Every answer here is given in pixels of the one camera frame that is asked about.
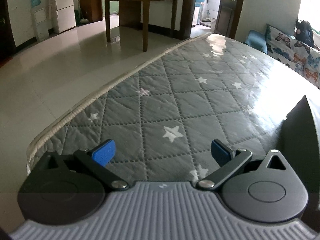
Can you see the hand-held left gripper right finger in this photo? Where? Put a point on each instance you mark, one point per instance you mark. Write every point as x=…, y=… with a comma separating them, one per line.
x=220, y=152

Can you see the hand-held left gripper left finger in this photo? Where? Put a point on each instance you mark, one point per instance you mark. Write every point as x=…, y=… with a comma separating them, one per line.
x=105, y=152

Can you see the grey quilted star table cover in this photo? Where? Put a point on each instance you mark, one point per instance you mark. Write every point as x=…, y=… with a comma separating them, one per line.
x=190, y=105

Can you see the butterfly print cushion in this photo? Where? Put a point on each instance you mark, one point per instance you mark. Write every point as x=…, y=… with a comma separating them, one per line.
x=312, y=70
x=282, y=45

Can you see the black bag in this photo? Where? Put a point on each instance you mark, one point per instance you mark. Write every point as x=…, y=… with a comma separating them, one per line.
x=303, y=31

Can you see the butterfly pattern pillow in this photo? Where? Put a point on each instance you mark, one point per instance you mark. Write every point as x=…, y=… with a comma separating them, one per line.
x=255, y=41

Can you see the white bucket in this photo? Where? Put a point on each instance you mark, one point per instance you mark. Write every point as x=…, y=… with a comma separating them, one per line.
x=214, y=23

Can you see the window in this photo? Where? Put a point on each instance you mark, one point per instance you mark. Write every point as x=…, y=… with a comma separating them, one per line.
x=310, y=5

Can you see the broom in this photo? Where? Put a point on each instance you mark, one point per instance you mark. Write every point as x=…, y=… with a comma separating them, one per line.
x=84, y=20

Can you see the brown wooden door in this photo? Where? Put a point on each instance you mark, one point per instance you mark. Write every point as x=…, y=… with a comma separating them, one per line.
x=225, y=17

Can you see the white blue drawer cabinet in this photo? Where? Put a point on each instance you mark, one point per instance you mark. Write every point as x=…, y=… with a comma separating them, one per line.
x=198, y=10

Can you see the white water dispenser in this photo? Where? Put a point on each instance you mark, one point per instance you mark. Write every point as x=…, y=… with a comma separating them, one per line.
x=40, y=22

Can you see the dark wooden cabinet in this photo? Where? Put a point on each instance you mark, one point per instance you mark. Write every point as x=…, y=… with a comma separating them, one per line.
x=95, y=7

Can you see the white refrigerator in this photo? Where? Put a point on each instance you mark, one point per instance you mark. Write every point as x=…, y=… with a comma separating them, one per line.
x=63, y=5

